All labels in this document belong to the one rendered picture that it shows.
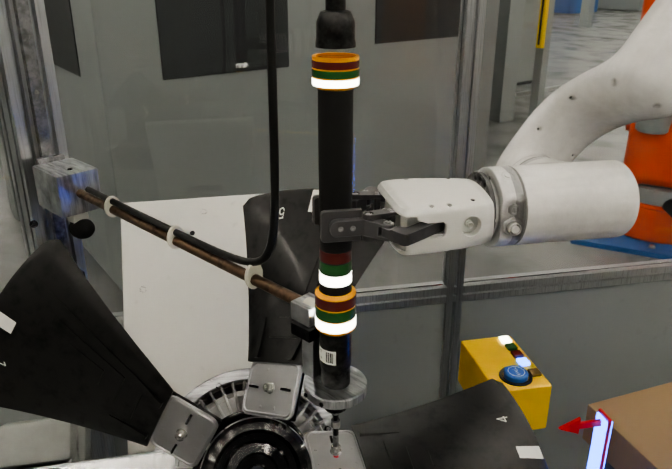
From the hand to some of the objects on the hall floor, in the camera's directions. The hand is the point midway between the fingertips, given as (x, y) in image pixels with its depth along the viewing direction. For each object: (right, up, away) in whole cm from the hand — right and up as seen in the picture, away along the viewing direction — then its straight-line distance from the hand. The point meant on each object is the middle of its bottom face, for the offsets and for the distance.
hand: (336, 217), depth 65 cm
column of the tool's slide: (-52, -120, +101) cm, 165 cm away
